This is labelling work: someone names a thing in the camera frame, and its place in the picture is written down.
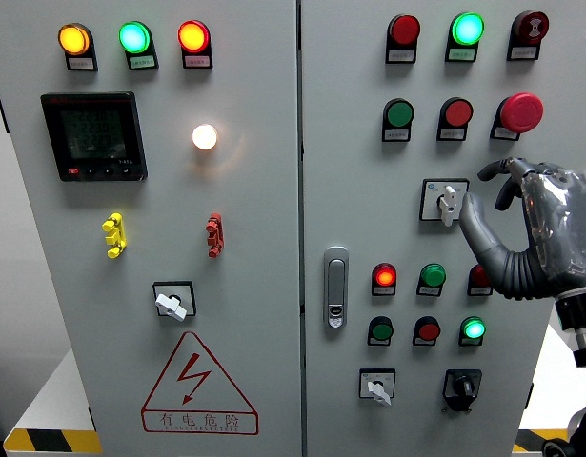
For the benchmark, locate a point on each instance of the small dark red lamp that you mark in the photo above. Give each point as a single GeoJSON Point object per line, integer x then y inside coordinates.
{"type": "Point", "coordinates": [478, 278]}

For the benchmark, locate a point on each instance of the small label plate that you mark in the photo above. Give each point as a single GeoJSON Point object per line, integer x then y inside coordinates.
{"type": "Point", "coordinates": [429, 290]}
{"type": "Point", "coordinates": [197, 61]}
{"type": "Point", "coordinates": [470, 342]}
{"type": "Point", "coordinates": [402, 56]}
{"type": "Point", "coordinates": [479, 290]}
{"type": "Point", "coordinates": [423, 342]}
{"type": "Point", "coordinates": [142, 62]}
{"type": "Point", "coordinates": [505, 133]}
{"type": "Point", "coordinates": [397, 134]}
{"type": "Point", "coordinates": [523, 53]}
{"type": "Point", "coordinates": [383, 290]}
{"type": "Point", "coordinates": [378, 341]}
{"type": "Point", "coordinates": [461, 54]}
{"type": "Point", "coordinates": [81, 63]}
{"type": "Point", "coordinates": [452, 133]}

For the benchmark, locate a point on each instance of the large red stop button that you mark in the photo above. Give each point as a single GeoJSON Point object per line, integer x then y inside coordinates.
{"type": "Point", "coordinates": [521, 112]}

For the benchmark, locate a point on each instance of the small lit green push button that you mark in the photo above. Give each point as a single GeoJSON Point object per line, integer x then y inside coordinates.
{"type": "Point", "coordinates": [472, 329]}

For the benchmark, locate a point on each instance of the small green lamp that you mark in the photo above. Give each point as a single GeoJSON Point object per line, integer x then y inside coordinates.
{"type": "Point", "coordinates": [432, 274]}

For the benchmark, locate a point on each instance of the small red push button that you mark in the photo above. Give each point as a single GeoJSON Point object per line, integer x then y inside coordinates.
{"type": "Point", "coordinates": [428, 331]}

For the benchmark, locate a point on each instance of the small lit red lamp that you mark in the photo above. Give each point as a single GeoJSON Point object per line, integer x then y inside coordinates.
{"type": "Point", "coordinates": [384, 275]}

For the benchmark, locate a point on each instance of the red buzzer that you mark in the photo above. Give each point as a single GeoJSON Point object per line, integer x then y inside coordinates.
{"type": "Point", "coordinates": [532, 25]}

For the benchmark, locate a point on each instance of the black yellow striped tape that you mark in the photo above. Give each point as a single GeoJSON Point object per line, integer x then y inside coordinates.
{"type": "Point", "coordinates": [45, 440]}
{"type": "Point", "coordinates": [526, 443]}

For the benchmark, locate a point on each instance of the lit green indicator lamp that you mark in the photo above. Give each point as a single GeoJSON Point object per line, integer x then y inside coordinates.
{"type": "Point", "coordinates": [134, 36]}
{"type": "Point", "coordinates": [467, 28]}

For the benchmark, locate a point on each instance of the silver door lock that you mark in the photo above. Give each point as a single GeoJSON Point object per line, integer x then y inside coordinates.
{"type": "Point", "coordinates": [336, 285]}

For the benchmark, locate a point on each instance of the dark red indicator lamp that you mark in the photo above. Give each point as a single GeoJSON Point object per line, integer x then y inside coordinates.
{"type": "Point", "coordinates": [405, 29]}

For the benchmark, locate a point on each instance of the white lamp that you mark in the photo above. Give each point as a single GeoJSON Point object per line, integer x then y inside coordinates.
{"type": "Point", "coordinates": [205, 136]}

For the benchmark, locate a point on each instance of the red warning triangle sticker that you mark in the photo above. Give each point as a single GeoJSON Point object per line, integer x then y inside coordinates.
{"type": "Point", "coordinates": [191, 376]}

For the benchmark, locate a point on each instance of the lit red indicator lamp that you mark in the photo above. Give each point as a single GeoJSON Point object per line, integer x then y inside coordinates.
{"type": "Point", "coordinates": [193, 35]}

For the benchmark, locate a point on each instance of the black display meter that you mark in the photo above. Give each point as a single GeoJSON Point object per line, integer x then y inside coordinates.
{"type": "Point", "coordinates": [94, 135]}

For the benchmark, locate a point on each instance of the black cabinet hinge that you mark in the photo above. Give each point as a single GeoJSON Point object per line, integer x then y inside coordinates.
{"type": "Point", "coordinates": [2, 112]}
{"type": "Point", "coordinates": [92, 419]}

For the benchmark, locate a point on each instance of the yellow indicator lamp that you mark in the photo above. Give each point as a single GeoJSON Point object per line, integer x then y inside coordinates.
{"type": "Point", "coordinates": [74, 39]}

